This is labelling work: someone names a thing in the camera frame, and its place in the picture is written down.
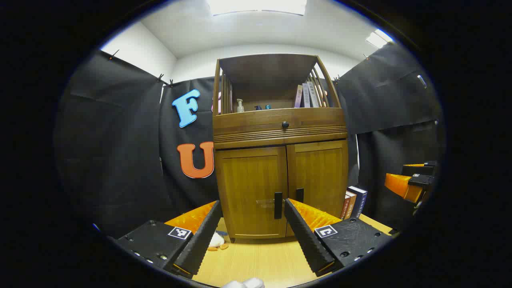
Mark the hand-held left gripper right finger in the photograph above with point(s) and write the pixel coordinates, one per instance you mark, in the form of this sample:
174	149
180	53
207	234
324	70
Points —
306	236

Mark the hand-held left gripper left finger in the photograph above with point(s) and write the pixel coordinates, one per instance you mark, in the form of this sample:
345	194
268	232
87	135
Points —
200	240

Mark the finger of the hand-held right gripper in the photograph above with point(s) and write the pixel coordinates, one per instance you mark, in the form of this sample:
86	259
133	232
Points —
402	186
420	168

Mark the wooden shoe cabinet door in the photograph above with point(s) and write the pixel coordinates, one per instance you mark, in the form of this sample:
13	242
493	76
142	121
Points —
320	172
248	180

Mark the wooden double-door shoe cabinet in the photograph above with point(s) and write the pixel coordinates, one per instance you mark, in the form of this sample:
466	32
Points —
268	76

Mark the penguin plush toy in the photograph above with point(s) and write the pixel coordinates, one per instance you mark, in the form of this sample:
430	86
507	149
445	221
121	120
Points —
216	240

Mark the navy blue book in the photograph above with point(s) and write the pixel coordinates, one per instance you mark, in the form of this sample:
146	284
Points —
359	200

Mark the reddish brown book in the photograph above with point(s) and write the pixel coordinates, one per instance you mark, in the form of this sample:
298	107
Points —
344	208

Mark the tan book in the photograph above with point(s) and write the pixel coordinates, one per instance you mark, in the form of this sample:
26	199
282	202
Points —
350	204

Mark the white soft object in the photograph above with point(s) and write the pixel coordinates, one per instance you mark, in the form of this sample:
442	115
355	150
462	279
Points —
246	283

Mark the black backdrop cloth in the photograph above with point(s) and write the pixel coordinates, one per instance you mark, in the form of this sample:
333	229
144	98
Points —
120	140

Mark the grey book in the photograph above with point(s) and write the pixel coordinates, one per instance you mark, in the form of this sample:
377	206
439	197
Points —
306	96

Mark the small ceiling light panel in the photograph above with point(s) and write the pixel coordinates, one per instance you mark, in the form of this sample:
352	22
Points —
379	38

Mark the clear pump bottle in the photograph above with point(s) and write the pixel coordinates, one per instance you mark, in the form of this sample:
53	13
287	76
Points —
240	106

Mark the large ceiling light panel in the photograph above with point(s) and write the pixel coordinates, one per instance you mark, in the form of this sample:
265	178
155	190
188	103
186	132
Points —
256	6

